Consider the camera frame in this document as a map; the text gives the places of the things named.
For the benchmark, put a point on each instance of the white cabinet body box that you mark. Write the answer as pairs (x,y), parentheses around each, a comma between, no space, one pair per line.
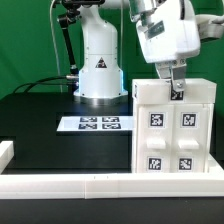
(136,108)

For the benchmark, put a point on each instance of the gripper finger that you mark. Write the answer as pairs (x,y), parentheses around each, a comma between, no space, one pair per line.
(163,70)
(178,72)

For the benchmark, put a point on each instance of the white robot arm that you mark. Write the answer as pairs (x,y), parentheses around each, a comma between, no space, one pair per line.
(101,79)

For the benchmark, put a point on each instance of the white U-shaped obstacle fence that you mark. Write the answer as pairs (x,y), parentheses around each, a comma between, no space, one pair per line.
(89,186)

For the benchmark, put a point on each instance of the white cabinet door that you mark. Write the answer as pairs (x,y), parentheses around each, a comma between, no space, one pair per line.
(154,138)
(190,132)

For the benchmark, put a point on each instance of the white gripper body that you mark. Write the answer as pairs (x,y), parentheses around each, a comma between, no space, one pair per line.
(167,29)

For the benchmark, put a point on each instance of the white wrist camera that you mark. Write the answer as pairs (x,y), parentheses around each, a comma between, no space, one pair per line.
(210,27)

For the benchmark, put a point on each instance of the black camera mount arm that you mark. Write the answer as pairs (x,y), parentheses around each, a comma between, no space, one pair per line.
(65,20)

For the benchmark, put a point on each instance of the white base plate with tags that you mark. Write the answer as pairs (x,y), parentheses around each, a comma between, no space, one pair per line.
(95,123)

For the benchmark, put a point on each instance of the white cabinet top block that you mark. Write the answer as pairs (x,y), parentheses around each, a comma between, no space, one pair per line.
(161,91)

